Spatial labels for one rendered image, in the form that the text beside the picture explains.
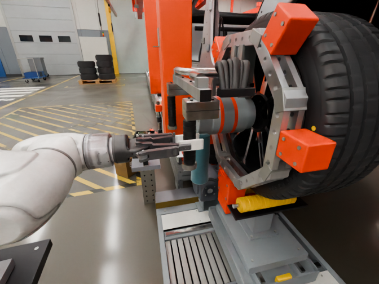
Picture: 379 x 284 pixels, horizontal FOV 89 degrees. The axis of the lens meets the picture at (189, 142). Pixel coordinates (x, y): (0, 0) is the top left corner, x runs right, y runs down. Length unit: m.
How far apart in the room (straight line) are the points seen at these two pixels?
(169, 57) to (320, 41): 0.71
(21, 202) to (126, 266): 0.99
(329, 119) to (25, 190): 0.59
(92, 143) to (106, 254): 0.96
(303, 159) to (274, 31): 0.31
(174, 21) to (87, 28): 12.85
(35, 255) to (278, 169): 1.00
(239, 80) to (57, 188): 0.44
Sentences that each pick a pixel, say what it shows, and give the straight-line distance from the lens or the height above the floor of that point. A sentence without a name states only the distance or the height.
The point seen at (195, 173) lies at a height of 0.54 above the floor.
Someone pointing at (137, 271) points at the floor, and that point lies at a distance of 1.27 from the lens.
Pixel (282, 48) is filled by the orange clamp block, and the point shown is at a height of 1.07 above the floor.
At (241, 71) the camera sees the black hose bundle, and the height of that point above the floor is 1.02.
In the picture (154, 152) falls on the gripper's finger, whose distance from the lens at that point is 0.47.
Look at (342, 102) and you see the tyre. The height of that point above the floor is 0.96.
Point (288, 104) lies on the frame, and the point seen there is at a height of 0.95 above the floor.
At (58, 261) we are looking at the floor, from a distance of 1.46.
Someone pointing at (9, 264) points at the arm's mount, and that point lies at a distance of 1.10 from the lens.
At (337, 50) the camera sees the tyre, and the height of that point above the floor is 1.06.
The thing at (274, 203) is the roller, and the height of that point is 0.52.
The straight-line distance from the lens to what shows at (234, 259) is 1.12.
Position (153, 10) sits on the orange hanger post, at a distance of 3.06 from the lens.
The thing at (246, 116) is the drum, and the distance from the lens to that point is 0.70.
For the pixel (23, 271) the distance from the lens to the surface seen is 1.09.
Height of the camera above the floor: 1.05
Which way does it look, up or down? 24 degrees down
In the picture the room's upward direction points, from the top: straight up
